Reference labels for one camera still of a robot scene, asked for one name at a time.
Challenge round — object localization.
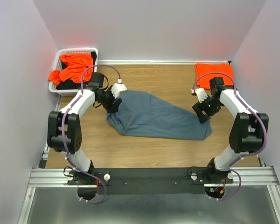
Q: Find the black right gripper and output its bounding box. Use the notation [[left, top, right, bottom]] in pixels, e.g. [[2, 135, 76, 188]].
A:
[[192, 95, 222, 124]]

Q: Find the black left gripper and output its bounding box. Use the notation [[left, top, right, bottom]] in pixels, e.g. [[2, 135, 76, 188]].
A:
[[97, 85, 122, 113]]

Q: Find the blue grey t shirt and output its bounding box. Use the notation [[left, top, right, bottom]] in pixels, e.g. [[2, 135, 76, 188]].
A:
[[106, 90, 212, 140]]

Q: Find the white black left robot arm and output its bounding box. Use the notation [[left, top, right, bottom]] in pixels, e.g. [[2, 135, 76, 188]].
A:
[[47, 72, 127, 184]]

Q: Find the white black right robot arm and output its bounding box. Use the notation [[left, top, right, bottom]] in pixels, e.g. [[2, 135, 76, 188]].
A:
[[191, 77, 269, 183]]

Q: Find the folded orange t shirt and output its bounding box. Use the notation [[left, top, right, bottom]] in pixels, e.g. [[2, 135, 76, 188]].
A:
[[195, 63, 234, 90]]

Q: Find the black t shirt in basket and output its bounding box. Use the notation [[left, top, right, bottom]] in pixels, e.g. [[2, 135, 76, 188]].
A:
[[56, 51, 97, 90]]

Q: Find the crumpled orange t shirt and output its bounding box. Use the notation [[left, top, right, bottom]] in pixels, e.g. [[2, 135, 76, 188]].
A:
[[48, 53, 95, 85]]

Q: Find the white plastic laundry basket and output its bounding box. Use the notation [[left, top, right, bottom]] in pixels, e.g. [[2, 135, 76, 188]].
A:
[[49, 47, 98, 96]]

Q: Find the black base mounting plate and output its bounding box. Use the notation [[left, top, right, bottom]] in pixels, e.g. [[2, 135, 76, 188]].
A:
[[63, 166, 233, 201]]

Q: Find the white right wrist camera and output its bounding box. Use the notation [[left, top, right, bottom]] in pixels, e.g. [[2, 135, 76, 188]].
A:
[[191, 88, 210, 103]]

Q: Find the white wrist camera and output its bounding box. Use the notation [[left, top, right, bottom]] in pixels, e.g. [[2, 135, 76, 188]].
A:
[[111, 79, 127, 99], [191, 88, 210, 103]]

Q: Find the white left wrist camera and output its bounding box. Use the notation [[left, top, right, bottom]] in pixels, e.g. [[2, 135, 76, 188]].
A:
[[111, 79, 127, 99]]

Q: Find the aluminium extrusion rail frame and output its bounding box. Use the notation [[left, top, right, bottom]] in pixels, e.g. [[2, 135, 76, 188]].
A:
[[18, 60, 280, 224]]

